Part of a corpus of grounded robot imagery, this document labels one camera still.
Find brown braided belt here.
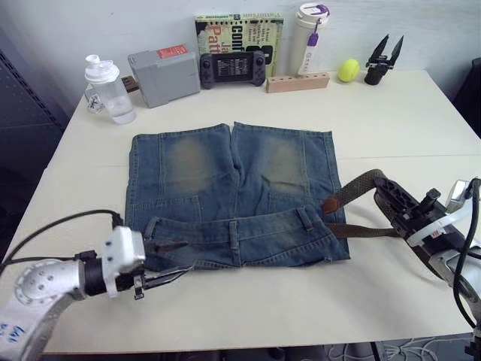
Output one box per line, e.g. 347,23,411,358
320,168,410,240

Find yellow tennis ball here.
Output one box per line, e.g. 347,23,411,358
337,58,362,83

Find blue denim shorts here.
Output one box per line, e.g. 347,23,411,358
124,120,352,270

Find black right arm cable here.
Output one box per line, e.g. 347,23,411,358
452,177,481,330

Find spiral-bound book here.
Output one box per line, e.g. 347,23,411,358
193,12,285,77

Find wooden block with holes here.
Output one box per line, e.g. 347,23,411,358
265,71,331,94

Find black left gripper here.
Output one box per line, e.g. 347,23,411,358
114,240,196,302

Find grey box with red label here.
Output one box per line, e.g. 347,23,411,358
127,44,202,110

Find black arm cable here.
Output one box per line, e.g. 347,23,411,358
0,209,126,270
452,177,481,330

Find white cables on floor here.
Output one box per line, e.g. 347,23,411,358
325,335,481,361

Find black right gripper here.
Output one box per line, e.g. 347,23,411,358
373,175,450,242

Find spare black two-finger gripper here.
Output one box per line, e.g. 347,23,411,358
363,33,406,86

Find dark chair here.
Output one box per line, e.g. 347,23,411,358
449,57,481,141

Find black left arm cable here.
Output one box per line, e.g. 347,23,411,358
0,209,126,270

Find black handheld game console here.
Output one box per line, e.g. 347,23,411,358
198,50,265,90

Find white tumbler with purple strap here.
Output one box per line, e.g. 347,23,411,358
288,2,331,77

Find clear plastic shaker bottle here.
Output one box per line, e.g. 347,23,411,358
83,53,138,126

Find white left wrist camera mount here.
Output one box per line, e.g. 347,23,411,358
100,225,147,299

